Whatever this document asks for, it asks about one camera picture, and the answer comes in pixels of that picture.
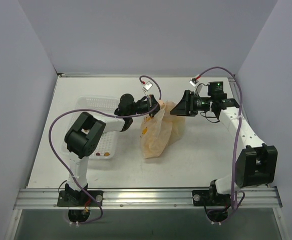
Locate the orange plastic bag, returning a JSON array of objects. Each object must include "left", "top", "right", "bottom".
[{"left": 140, "top": 101, "right": 185, "bottom": 159}]

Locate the white plastic basket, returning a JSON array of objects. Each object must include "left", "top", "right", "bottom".
[{"left": 60, "top": 95, "right": 123, "bottom": 160}]

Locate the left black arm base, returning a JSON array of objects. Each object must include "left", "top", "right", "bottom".
[{"left": 57, "top": 190, "right": 104, "bottom": 207}]

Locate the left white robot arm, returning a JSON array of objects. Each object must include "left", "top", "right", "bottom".
[{"left": 64, "top": 93, "right": 160, "bottom": 206}]

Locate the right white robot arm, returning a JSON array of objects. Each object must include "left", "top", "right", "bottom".
[{"left": 170, "top": 81, "right": 278, "bottom": 205}]

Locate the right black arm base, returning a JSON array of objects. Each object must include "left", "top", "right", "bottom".
[{"left": 192, "top": 189, "right": 231, "bottom": 207}]

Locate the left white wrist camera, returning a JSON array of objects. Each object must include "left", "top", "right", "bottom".
[{"left": 142, "top": 81, "right": 153, "bottom": 92}]

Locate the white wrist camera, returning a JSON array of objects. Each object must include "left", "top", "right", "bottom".
[
  {"left": 189, "top": 78, "right": 197, "bottom": 87},
  {"left": 142, "top": 81, "right": 153, "bottom": 92}
]

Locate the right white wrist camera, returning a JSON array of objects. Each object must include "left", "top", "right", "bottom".
[{"left": 189, "top": 78, "right": 197, "bottom": 87}]

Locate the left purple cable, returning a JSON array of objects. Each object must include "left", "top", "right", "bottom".
[{"left": 49, "top": 75, "right": 162, "bottom": 223}]

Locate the purple cable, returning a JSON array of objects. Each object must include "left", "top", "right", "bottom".
[
  {"left": 192, "top": 66, "right": 245, "bottom": 212},
  {"left": 49, "top": 75, "right": 162, "bottom": 223}
]

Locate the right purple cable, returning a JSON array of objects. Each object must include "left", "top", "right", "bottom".
[{"left": 192, "top": 66, "right": 245, "bottom": 212}]

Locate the aluminium front rail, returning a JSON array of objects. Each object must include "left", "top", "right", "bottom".
[{"left": 14, "top": 187, "right": 282, "bottom": 210}]

